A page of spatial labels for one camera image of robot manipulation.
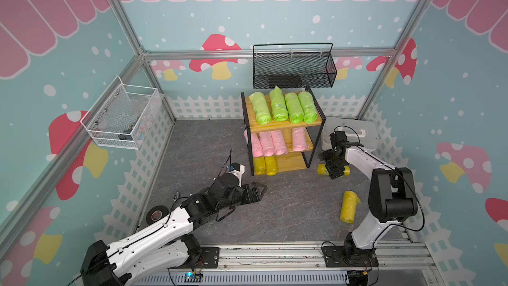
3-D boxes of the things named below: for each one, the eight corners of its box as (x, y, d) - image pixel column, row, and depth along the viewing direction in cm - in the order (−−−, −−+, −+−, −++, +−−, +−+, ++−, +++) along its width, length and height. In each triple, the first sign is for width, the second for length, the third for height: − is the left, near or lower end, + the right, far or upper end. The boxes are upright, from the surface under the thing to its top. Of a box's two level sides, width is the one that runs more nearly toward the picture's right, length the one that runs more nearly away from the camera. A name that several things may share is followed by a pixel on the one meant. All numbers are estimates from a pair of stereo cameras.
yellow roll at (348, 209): (338, 219, 85) (341, 216, 82) (343, 193, 93) (346, 189, 89) (353, 226, 84) (357, 222, 80) (357, 199, 91) (361, 195, 87)
